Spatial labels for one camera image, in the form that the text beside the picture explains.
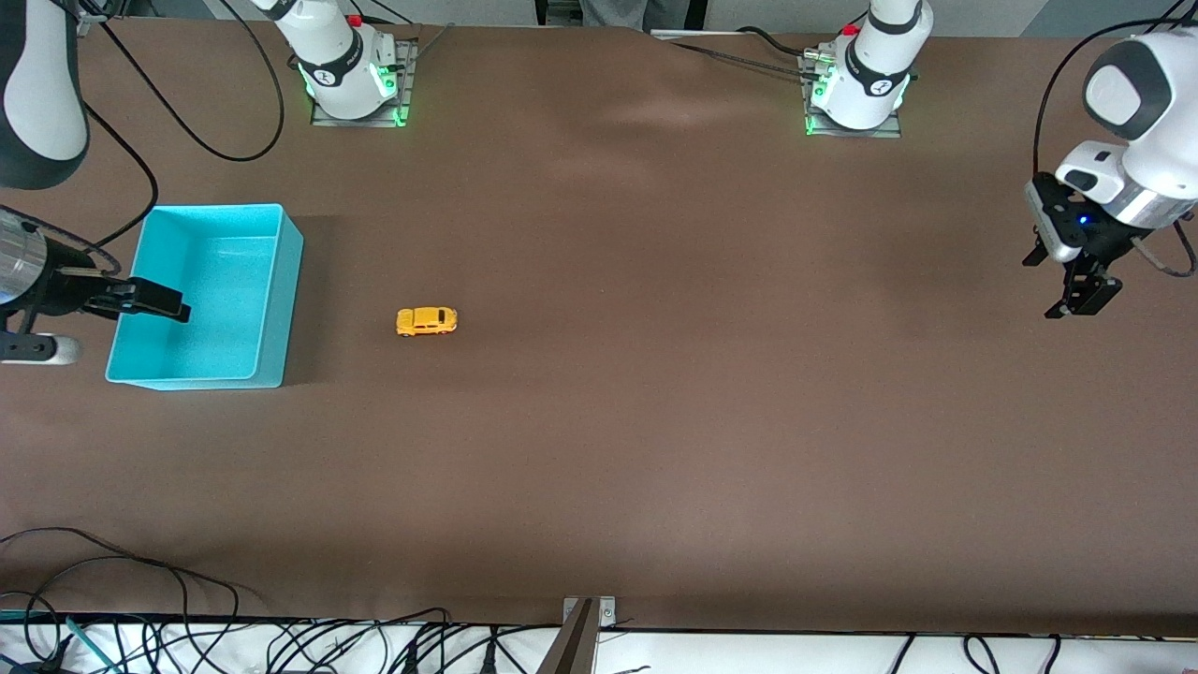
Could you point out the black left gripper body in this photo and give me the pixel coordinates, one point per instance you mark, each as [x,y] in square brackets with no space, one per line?
[1105,245]

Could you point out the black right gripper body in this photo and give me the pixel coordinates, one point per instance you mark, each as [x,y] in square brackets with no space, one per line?
[58,285]

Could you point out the yellow beetle toy car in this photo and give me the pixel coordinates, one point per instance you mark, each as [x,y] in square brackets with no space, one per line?
[427,321]

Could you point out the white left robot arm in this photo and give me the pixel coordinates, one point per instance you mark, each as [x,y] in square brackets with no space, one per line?
[866,98]

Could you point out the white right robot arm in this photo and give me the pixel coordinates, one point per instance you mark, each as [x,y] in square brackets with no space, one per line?
[328,37]

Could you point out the turquoise plastic bin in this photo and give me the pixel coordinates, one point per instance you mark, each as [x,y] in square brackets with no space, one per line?
[215,309]

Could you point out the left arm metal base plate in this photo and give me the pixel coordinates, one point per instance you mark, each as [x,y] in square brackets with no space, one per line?
[889,131]

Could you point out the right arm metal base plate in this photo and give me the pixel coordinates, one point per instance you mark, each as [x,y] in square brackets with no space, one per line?
[393,117]

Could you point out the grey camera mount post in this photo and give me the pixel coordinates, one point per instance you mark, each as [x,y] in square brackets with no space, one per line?
[573,651]

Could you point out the small metal mounting bracket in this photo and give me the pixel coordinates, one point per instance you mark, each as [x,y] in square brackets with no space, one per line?
[606,613]

